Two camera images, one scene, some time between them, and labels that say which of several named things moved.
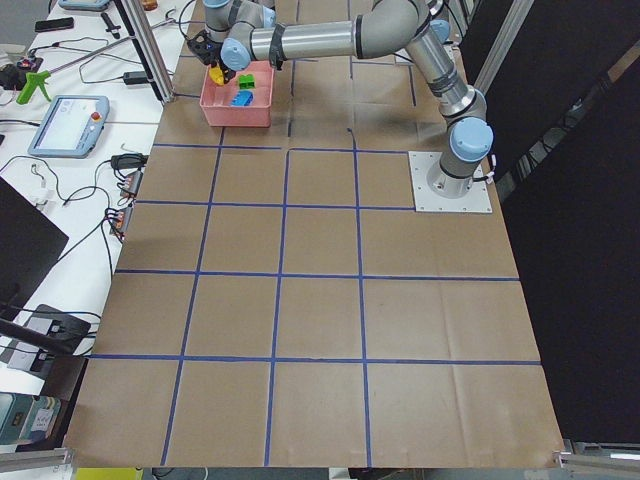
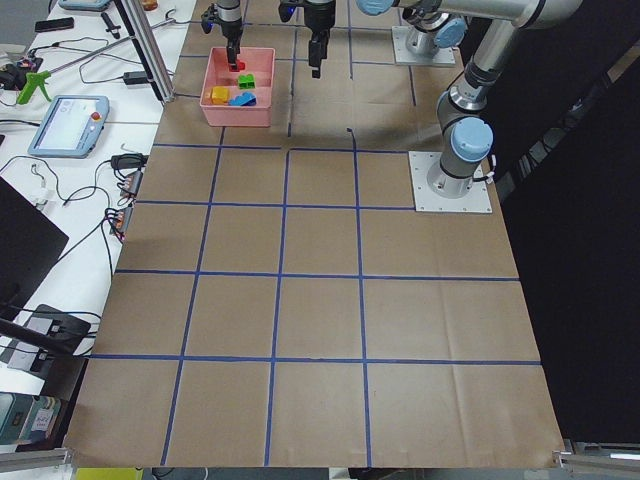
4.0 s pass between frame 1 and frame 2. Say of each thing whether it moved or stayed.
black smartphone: stayed
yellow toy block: moved
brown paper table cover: stayed
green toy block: stayed
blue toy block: stayed
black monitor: stayed
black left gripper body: moved
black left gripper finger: moved
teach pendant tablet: stayed
